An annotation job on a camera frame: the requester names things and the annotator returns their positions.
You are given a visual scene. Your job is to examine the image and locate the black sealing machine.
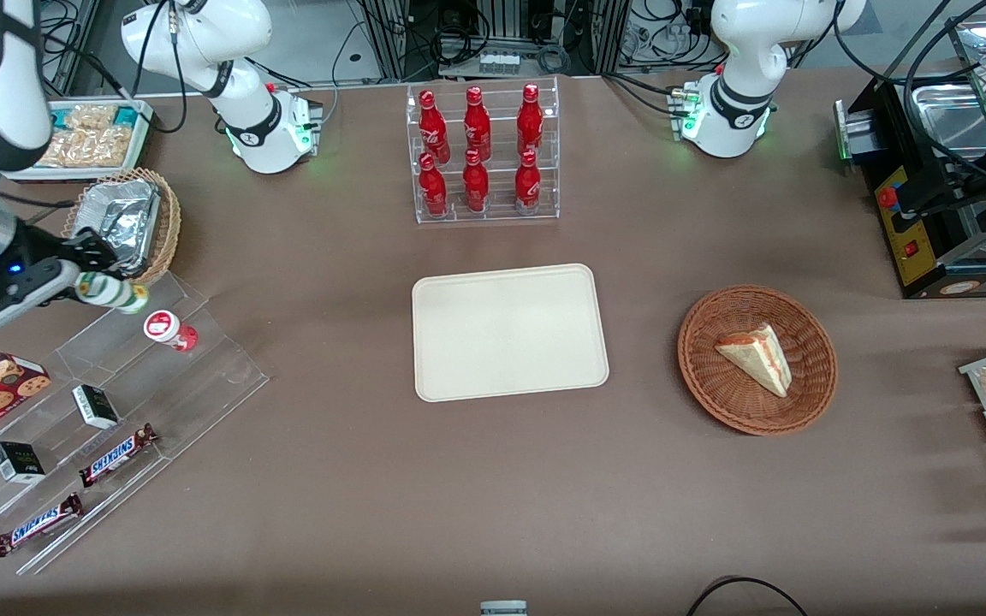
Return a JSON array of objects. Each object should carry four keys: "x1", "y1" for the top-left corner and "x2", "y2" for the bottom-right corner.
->
[{"x1": 834, "y1": 77, "x2": 986, "y2": 299}]

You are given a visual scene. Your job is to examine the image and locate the cream plastic tray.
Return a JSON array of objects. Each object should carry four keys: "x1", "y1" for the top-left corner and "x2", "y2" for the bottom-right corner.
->
[{"x1": 412, "y1": 264, "x2": 610, "y2": 403}]

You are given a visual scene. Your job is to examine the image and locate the white snack bin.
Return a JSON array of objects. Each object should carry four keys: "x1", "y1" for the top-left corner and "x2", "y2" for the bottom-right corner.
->
[{"x1": 7, "y1": 98, "x2": 154, "y2": 183}]

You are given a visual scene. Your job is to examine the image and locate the wrapped triangle sandwich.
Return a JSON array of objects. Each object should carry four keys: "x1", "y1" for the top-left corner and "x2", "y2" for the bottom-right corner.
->
[{"x1": 715, "y1": 323, "x2": 793, "y2": 399}]

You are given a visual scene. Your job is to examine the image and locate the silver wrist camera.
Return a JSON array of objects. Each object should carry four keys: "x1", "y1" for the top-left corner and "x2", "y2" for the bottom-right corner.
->
[{"x1": 0, "y1": 259, "x2": 81, "y2": 331}]

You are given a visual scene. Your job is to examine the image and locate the small black box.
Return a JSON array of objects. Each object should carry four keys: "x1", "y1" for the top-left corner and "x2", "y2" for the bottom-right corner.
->
[
  {"x1": 0, "y1": 441, "x2": 46, "y2": 485},
  {"x1": 72, "y1": 385, "x2": 120, "y2": 430}
]

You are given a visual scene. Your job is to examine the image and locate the brown wicker basket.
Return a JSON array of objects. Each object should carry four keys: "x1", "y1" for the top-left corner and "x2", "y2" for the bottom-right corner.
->
[{"x1": 677, "y1": 285, "x2": 838, "y2": 436}]

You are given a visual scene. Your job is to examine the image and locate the silver foil tray stack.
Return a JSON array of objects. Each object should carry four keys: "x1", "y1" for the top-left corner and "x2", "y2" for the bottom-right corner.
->
[{"x1": 69, "y1": 180, "x2": 160, "y2": 276}]

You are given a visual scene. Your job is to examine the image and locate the clear bag of crackers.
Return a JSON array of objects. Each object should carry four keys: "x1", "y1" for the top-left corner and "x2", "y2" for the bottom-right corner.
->
[
  {"x1": 63, "y1": 104, "x2": 117, "y2": 129},
  {"x1": 38, "y1": 127, "x2": 133, "y2": 168}
]

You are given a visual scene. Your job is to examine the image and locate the green gum bottle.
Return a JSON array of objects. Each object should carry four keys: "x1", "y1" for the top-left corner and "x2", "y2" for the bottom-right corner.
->
[{"x1": 78, "y1": 274, "x2": 150, "y2": 314}]

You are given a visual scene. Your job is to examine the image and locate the clear acrylic stepped display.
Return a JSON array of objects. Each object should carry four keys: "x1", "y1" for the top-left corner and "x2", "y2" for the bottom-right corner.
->
[{"x1": 0, "y1": 274, "x2": 270, "y2": 576}]

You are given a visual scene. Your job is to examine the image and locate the steel tray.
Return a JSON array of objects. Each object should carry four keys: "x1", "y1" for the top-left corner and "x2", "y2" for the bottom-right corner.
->
[{"x1": 908, "y1": 81, "x2": 986, "y2": 163}]

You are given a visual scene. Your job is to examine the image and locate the black cable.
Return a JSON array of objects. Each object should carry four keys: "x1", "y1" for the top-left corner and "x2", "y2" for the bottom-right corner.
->
[{"x1": 686, "y1": 577, "x2": 811, "y2": 616}]

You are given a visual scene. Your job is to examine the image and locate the light wicker basket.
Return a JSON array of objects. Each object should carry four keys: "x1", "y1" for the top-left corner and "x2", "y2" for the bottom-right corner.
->
[{"x1": 59, "y1": 168, "x2": 181, "y2": 287}]

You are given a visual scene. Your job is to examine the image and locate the red gum bottle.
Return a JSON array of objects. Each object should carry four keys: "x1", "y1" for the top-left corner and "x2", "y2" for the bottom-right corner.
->
[{"x1": 144, "y1": 310, "x2": 199, "y2": 352}]

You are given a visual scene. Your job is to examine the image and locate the red cola bottle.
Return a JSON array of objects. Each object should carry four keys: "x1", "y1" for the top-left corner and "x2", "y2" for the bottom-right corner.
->
[
  {"x1": 463, "y1": 149, "x2": 490, "y2": 213},
  {"x1": 514, "y1": 150, "x2": 542, "y2": 215},
  {"x1": 419, "y1": 90, "x2": 451, "y2": 163},
  {"x1": 517, "y1": 83, "x2": 543, "y2": 157},
  {"x1": 419, "y1": 153, "x2": 448, "y2": 217},
  {"x1": 464, "y1": 86, "x2": 492, "y2": 161}
]

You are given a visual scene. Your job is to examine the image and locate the clear acrylic bottle rack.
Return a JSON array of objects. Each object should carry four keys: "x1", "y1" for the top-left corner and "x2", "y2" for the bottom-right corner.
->
[{"x1": 406, "y1": 77, "x2": 561, "y2": 225}]

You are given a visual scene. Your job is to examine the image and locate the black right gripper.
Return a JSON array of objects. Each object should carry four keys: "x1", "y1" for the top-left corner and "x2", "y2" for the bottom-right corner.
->
[{"x1": 0, "y1": 221, "x2": 128, "y2": 307}]

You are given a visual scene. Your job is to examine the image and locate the Snickers bar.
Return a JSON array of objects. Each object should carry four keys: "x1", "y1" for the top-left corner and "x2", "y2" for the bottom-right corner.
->
[
  {"x1": 0, "y1": 493, "x2": 84, "y2": 558},
  {"x1": 79, "y1": 423, "x2": 158, "y2": 489}
]

